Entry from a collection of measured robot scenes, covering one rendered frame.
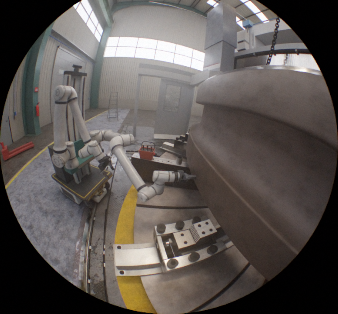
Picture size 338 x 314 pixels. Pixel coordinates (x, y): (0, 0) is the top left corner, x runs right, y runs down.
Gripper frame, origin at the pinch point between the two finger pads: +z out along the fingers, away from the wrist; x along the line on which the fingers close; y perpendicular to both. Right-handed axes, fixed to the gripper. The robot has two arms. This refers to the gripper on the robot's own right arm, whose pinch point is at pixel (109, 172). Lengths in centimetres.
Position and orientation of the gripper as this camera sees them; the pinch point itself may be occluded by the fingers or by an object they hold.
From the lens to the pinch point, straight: 117.2
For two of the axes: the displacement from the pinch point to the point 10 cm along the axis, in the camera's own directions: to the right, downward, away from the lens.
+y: -9.6, 2.3, 1.5
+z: 2.7, 8.5, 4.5
